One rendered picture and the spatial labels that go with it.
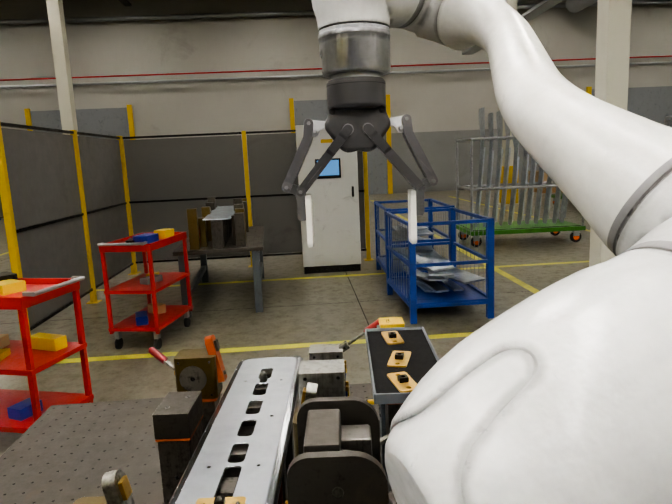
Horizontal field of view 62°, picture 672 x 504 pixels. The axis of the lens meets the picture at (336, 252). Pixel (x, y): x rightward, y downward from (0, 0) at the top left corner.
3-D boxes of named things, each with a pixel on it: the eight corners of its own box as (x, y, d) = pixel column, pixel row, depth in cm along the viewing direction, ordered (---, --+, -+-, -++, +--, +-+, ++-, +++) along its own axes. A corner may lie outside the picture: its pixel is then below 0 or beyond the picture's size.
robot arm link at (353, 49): (319, 40, 74) (321, 86, 75) (316, 24, 65) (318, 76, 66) (387, 37, 74) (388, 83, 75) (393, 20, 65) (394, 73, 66)
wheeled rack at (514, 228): (470, 248, 907) (469, 137, 877) (455, 239, 1005) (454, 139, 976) (585, 242, 912) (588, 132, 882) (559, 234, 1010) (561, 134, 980)
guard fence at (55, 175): (130, 273, 829) (115, 136, 795) (140, 272, 830) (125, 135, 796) (15, 351, 491) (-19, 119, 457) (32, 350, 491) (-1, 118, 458)
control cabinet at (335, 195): (303, 274, 760) (293, 89, 719) (303, 267, 813) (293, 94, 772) (361, 271, 765) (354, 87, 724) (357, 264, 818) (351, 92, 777)
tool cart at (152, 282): (150, 325, 554) (140, 228, 538) (194, 325, 548) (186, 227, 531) (106, 353, 475) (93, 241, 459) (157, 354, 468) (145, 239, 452)
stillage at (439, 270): (386, 293, 636) (384, 211, 620) (455, 289, 643) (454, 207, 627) (411, 324, 518) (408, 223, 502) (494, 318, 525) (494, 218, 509)
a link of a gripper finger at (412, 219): (407, 189, 75) (413, 189, 75) (408, 240, 76) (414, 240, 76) (410, 190, 72) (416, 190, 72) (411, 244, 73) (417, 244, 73)
